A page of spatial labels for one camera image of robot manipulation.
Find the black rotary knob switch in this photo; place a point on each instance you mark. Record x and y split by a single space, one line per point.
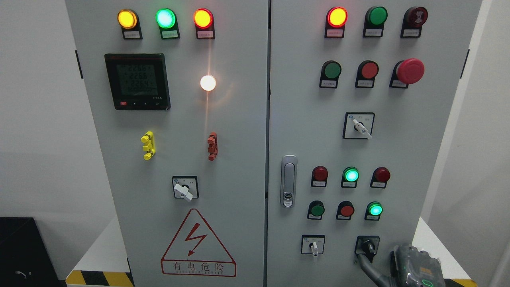
367 246

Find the dark red indicator third row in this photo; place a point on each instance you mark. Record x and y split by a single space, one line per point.
319 177

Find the white glowing indicator light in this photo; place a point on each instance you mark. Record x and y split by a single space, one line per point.
208 83

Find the green push button fourth row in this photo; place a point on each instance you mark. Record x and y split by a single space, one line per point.
316 210

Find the grey left cabinet door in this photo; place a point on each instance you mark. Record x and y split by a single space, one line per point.
232 186

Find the grey cabinet door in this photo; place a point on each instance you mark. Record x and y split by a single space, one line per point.
307 121
232 186

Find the lit green indicator third row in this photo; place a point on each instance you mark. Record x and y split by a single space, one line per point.
350 177

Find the green push button second row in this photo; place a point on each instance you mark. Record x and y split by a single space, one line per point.
330 72

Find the red push button fourth row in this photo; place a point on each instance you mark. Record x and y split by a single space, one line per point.
345 210

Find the grey right cabinet door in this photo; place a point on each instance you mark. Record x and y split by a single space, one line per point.
307 121

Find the red electric hazard warning sticker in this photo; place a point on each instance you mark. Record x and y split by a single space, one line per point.
196 250

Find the red indicator third row right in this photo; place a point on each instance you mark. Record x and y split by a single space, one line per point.
380 178

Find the black digital power meter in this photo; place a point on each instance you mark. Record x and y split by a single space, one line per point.
138 81

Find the red push button second row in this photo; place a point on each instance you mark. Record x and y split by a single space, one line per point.
366 73

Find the orange-red indicator light left door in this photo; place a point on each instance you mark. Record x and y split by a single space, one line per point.
204 24

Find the lit green button fourth row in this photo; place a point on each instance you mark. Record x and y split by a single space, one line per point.
373 211

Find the red lit indicator right door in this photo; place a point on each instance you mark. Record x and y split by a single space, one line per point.
336 19

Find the green indicator light top left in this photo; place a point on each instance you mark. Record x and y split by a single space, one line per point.
168 25

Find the red emergency stop mushroom button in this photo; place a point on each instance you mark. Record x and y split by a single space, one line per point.
407 72

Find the green push button top right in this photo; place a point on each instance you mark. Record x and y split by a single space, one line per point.
375 19

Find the yellow indicator light top left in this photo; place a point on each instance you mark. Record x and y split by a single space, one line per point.
129 23

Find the white platform with hazard stripes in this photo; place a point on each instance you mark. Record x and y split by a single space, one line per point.
105 264

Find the dark red buzzer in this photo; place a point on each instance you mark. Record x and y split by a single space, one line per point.
413 21

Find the black box lower left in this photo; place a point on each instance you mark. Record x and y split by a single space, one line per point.
24 261

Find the silver door lock handle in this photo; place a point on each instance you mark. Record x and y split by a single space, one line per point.
288 180

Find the white selector switch left door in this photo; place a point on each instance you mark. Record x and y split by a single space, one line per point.
185 187

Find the white selector switch upper right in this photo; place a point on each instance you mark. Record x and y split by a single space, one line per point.
358 125

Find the white selector switch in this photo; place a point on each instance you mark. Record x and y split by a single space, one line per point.
358 125
313 244

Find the white selector switch lower right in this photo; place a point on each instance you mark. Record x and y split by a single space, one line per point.
313 244

